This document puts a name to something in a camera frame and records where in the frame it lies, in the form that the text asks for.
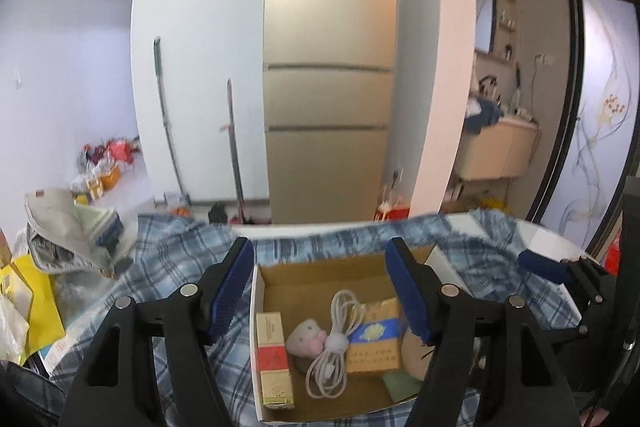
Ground tan round object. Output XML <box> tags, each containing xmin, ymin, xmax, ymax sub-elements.
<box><xmin>400</xmin><ymin>329</ymin><xmax>436</xmax><ymax>380</ymax></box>

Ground wooden wall shelf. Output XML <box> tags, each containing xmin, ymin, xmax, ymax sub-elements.
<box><xmin>495</xmin><ymin>0</ymin><xmax>518</xmax><ymax>60</ymax></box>

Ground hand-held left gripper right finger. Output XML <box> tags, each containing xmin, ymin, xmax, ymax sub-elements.
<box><xmin>385</xmin><ymin>237</ymin><xmax>573</xmax><ymax>427</ymax></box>

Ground blue clothes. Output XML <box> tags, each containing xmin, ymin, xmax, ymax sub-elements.
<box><xmin>465</xmin><ymin>97</ymin><xmax>503</xmax><ymax>135</ymax></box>

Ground mop handle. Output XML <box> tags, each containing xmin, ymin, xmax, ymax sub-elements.
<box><xmin>152</xmin><ymin>37</ymin><xmax>191</xmax><ymax>205</ymax></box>

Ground white cable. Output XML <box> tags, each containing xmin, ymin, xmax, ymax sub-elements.
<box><xmin>305</xmin><ymin>289</ymin><xmax>368</xmax><ymax>400</ymax></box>

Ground frosted glass door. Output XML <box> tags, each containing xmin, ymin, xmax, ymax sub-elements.
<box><xmin>535</xmin><ymin>0</ymin><xmax>640</xmax><ymax>253</ymax></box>

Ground gold refrigerator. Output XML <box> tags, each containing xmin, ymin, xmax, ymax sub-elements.
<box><xmin>262</xmin><ymin>0</ymin><xmax>398</xmax><ymax>225</ymax></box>

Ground broom handle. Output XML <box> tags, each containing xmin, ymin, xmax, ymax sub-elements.
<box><xmin>225</xmin><ymin>78</ymin><xmax>248</xmax><ymax>223</ymax></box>

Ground yellow bag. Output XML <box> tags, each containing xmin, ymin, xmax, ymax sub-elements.
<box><xmin>0</xmin><ymin>254</ymin><xmax>66</xmax><ymax>365</ymax></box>

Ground green sponge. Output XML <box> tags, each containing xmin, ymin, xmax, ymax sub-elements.
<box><xmin>382</xmin><ymin>369</ymin><xmax>423</xmax><ymax>400</ymax></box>

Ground cardboard box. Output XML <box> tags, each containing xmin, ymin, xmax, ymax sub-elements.
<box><xmin>250</xmin><ymin>244</ymin><xmax>473</xmax><ymax>423</ymax></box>

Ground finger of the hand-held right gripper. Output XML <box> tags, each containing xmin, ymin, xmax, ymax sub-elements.
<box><xmin>517</xmin><ymin>249</ymin><xmax>617</xmax><ymax>289</ymax></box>
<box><xmin>537</xmin><ymin>326</ymin><xmax>590</xmax><ymax>349</ymax></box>

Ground white plastic bag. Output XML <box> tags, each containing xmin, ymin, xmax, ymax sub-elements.
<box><xmin>0</xmin><ymin>294</ymin><xmax>31</xmax><ymax>363</ymax></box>

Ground beige vanity cabinet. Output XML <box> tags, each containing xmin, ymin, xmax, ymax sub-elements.
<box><xmin>457</xmin><ymin>117</ymin><xmax>541</xmax><ymax>182</ymax></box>

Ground pink plush toy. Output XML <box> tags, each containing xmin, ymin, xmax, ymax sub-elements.
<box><xmin>285</xmin><ymin>318</ymin><xmax>328</xmax><ymax>363</ymax></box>

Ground pile of colourful bags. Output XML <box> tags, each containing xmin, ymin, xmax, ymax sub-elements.
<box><xmin>75</xmin><ymin>136</ymin><xmax>143</xmax><ymax>205</ymax></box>

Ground red box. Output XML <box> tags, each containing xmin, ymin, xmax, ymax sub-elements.
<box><xmin>375</xmin><ymin>199</ymin><xmax>413</xmax><ymax>223</ymax></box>

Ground newspaper bundle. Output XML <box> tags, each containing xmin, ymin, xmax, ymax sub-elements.
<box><xmin>25</xmin><ymin>189</ymin><xmax>123</xmax><ymax>278</ymax></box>

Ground beige and red carton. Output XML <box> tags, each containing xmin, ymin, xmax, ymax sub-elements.
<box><xmin>255</xmin><ymin>311</ymin><xmax>296</xmax><ymax>409</ymax></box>

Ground blue plaid cloth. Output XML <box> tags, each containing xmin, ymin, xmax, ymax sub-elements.
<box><xmin>45</xmin><ymin>209</ymin><xmax>591</xmax><ymax>427</ymax></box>

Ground bathroom mirror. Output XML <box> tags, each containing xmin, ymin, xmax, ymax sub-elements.
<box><xmin>475</xmin><ymin>0</ymin><xmax>498</xmax><ymax>55</ymax></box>

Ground red soda bottle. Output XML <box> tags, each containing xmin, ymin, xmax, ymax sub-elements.
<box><xmin>602</xmin><ymin>227</ymin><xmax>626</xmax><ymax>278</ymax></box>

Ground orange and blue carton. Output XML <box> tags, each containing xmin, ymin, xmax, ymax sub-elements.
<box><xmin>345</xmin><ymin>299</ymin><xmax>403</xmax><ymax>375</ymax></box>

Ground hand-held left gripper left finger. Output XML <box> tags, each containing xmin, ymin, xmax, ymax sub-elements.
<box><xmin>60</xmin><ymin>237</ymin><xmax>256</xmax><ymax>427</ymax></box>

